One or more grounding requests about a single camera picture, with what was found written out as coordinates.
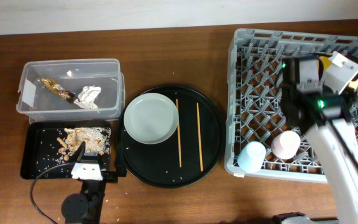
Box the clear plastic bin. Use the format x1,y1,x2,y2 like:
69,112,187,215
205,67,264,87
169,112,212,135
16,58,126,123

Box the gold snack wrapper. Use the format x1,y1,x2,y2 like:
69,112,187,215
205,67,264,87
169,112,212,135
41,78,75,103

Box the round black tray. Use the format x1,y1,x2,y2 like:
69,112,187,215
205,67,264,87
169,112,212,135
115,85,226,188

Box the pink cup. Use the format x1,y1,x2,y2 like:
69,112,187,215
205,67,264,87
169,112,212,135
271,131,301,159

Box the grey dishwasher rack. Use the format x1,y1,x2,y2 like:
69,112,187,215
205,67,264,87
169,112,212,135
224,29,358,177

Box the grey plate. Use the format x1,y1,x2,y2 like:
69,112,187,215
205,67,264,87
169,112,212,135
124,93,179,144

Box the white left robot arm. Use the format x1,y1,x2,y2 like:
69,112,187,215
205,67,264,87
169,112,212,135
29,141,120,224

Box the black rectangular tray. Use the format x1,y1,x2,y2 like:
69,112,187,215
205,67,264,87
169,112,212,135
20,120,112,179

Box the light blue cup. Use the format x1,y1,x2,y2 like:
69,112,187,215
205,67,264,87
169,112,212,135
237,141,266,173

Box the food scraps in bowl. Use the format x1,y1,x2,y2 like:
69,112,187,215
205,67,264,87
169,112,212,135
57,128,111,161

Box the white tissue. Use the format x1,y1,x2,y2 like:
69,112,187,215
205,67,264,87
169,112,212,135
74,85,101,110

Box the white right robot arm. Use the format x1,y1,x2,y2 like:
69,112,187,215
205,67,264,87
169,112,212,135
280,52,358,223

